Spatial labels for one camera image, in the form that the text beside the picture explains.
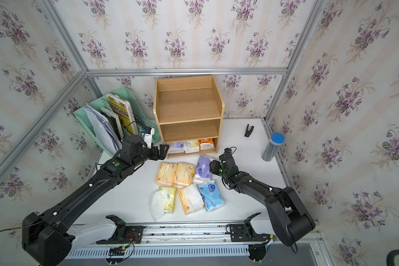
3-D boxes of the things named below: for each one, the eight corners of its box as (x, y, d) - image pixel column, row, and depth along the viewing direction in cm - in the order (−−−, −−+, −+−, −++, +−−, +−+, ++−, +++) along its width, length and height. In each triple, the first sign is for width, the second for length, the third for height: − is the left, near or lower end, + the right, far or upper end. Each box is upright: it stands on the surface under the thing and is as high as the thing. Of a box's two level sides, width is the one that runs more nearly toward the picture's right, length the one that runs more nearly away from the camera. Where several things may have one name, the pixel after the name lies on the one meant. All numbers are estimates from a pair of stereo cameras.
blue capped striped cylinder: (261, 160, 101) (272, 140, 85) (262, 151, 106) (273, 130, 90) (271, 163, 100) (284, 143, 84) (272, 154, 104) (285, 133, 88)
